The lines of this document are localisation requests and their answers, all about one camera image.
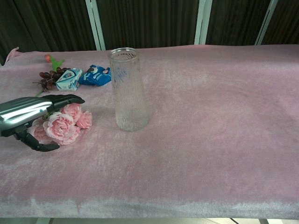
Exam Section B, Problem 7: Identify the clear textured glass vase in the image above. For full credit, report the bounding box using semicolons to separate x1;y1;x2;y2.
107;47;150;133

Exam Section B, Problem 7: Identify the white frame post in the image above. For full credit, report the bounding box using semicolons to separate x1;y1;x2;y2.
194;0;213;45
254;0;279;46
85;0;106;51

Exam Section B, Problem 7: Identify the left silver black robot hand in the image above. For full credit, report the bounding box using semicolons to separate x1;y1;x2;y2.
0;94;85;153

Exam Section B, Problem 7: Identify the white blue snack box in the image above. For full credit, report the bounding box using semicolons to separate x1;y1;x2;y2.
55;68;83;92

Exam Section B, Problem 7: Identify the small red flower bud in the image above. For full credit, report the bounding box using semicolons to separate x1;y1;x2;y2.
35;54;65;97

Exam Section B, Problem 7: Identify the pink rose bouquet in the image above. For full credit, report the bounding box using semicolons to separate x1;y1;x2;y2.
32;103;93;146

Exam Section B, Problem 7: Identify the dark pleated curtain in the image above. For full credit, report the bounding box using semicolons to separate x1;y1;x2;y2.
0;0;299;66

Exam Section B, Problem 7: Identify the pink plush table cloth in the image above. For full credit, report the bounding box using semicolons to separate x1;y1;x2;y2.
0;44;299;219

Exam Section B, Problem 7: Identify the blue Oreo cookie packet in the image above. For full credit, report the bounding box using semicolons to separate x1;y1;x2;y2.
78;64;111;87

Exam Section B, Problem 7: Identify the dark red grape bunch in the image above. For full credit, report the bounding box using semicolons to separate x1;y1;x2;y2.
32;66;71;91

